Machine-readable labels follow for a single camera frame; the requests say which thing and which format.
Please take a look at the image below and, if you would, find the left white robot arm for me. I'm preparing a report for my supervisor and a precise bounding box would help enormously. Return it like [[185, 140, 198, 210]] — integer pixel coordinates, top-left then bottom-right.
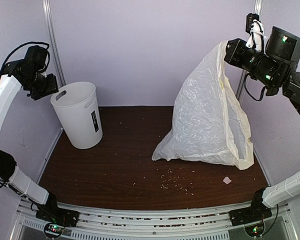
[[0, 41, 62, 222]]

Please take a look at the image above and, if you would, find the translucent white trash bag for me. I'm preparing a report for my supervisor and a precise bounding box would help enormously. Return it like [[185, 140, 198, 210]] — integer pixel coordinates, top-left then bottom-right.
[[151, 40, 254, 170]]

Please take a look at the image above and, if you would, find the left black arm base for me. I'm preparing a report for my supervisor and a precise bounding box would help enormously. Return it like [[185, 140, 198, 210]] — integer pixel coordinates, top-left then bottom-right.
[[35, 193, 80, 227]]

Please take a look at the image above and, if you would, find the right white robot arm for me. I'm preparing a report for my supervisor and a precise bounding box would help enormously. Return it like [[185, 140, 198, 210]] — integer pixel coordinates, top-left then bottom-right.
[[224, 26, 300, 221]]

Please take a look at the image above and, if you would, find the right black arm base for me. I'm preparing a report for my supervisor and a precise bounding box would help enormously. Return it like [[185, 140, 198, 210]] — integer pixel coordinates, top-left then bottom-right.
[[229, 188, 272, 227]]

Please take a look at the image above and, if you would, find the aluminium frame post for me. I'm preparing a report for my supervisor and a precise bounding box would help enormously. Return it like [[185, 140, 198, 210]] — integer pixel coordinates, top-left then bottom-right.
[[42, 0, 66, 87], [229, 0, 265, 104]]

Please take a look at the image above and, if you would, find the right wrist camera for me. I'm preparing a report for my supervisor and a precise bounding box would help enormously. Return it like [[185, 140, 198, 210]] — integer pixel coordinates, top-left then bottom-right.
[[245, 13, 265, 53]]

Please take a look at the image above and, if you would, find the left aluminium frame post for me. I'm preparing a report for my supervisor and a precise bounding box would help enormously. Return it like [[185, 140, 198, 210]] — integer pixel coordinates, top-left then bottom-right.
[[42, 0, 66, 87]]

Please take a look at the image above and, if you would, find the right aluminium frame post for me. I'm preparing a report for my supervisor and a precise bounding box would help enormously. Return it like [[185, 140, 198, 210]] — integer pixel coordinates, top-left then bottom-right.
[[229, 0, 265, 104]]

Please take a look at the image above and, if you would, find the aluminium front rail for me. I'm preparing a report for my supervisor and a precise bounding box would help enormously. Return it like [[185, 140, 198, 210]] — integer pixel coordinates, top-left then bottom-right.
[[8, 200, 299, 240]]

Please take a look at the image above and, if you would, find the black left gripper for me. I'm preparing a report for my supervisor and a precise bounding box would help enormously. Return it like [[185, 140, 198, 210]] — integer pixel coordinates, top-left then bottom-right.
[[25, 68, 58, 100]]

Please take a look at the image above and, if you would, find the white plastic trash bin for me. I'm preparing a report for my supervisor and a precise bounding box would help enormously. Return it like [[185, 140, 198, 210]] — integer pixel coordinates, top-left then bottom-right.
[[50, 81, 103, 150]]

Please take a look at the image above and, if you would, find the small pink paper scrap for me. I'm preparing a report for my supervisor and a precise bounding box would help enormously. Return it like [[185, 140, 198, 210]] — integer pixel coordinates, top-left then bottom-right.
[[223, 176, 232, 185]]

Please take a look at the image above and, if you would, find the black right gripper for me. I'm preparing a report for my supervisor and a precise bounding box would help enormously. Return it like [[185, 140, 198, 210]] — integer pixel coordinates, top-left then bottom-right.
[[223, 36, 284, 90]]

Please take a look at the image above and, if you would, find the black braided left cable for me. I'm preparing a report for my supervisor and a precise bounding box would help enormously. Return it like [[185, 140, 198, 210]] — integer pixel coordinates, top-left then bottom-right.
[[1, 41, 51, 76]]

